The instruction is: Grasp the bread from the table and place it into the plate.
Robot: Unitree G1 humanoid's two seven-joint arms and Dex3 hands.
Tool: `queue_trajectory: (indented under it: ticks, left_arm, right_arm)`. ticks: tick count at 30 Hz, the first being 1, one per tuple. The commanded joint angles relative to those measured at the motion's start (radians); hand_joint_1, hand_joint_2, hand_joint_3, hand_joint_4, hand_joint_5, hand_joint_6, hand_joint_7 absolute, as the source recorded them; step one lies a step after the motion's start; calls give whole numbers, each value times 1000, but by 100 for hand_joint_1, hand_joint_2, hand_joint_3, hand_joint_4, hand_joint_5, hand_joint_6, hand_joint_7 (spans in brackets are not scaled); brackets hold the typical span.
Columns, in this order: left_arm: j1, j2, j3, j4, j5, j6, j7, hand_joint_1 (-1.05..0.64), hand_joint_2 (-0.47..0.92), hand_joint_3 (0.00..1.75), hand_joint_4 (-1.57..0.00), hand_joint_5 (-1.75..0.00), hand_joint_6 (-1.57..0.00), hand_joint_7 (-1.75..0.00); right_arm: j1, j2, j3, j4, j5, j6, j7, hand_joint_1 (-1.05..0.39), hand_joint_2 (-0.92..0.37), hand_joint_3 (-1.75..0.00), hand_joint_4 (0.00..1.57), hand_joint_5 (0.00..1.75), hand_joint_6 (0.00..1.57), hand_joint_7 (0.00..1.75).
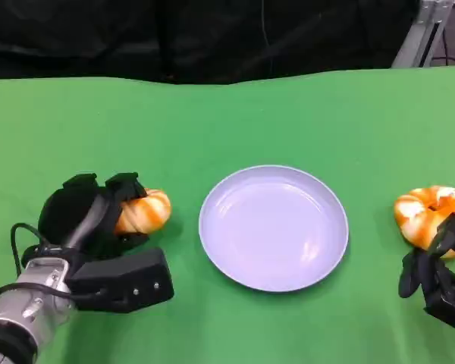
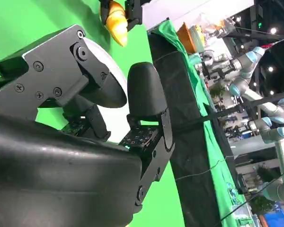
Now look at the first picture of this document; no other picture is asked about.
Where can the green table cloth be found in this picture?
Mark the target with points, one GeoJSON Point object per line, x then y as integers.
{"type": "Point", "coordinates": [227, 125]}

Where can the orange white toy bread roll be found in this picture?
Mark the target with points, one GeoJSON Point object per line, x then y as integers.
{"type": "Point", "coordinates": [421, 216]}
{"type": "Point", "coordinates": [148, 212]}

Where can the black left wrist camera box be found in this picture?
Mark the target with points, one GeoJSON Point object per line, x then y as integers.
{"type": "Point", "coordinates": [129, 280]}

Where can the lilac plate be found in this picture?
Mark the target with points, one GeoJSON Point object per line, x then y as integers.
{"type": "Point", "coordinates": [273, 228]}

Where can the grey aluminium frame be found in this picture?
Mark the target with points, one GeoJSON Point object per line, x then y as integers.
{"type": "Point", "coordinates": [421, 38]}

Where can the black backdrop curtain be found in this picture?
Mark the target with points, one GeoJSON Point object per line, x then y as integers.
{"type": "Point", "coordinates": [174, 38]}

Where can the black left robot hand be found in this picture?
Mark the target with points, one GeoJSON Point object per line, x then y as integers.
{"type": "Point", "coordinates": [68, 212]}

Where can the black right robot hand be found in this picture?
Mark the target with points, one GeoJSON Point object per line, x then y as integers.
{"type": "Point", "coordinates": [436, 280]}

